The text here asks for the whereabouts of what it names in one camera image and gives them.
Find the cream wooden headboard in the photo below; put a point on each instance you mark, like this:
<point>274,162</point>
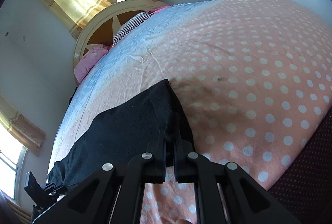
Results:
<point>104,25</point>

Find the beige side window curtain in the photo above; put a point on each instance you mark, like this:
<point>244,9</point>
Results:
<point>28,134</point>

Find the dark red dotted cloth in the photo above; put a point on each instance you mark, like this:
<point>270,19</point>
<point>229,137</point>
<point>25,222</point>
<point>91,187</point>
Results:
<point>305,187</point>

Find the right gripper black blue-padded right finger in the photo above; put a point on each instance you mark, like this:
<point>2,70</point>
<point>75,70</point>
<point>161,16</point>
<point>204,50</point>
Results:
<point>190,166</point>

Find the black pants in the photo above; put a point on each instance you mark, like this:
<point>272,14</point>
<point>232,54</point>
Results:
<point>121,133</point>

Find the side window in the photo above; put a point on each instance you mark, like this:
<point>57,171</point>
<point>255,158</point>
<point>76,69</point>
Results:
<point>12,156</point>

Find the pink pillow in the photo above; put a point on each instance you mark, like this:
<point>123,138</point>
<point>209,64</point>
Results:
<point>89,60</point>

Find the striped checked pillow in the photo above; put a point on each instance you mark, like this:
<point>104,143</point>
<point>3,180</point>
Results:
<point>130,25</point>

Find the pink blue polka-dot bedspread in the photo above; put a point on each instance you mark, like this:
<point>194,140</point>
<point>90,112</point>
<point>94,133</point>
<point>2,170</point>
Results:
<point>253,78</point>

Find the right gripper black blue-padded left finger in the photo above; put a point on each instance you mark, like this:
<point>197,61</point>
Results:
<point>148,167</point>

